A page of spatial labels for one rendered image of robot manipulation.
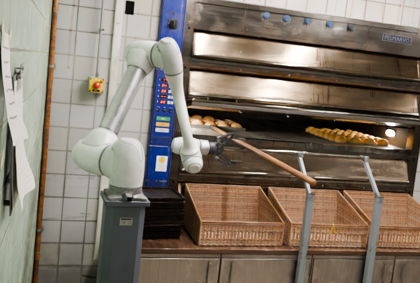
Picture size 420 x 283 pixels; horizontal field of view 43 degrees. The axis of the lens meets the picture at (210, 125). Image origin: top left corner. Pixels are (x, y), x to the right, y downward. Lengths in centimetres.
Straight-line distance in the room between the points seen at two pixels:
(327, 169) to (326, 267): 78
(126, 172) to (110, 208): 18
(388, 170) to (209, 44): 169
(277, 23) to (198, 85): 71
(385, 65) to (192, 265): 204
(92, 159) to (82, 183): 102
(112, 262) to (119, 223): 18
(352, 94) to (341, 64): 25
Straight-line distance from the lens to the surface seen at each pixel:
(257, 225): 332
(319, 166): 395
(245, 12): 367
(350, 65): 396
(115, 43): 344
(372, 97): 409
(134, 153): 243
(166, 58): 270
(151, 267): 318
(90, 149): 256
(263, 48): 369
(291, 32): 378
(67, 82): 345
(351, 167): 408
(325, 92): 390
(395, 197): 429
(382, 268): 377
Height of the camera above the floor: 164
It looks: 6 degrees down
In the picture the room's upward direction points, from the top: 6 degrees clockwise
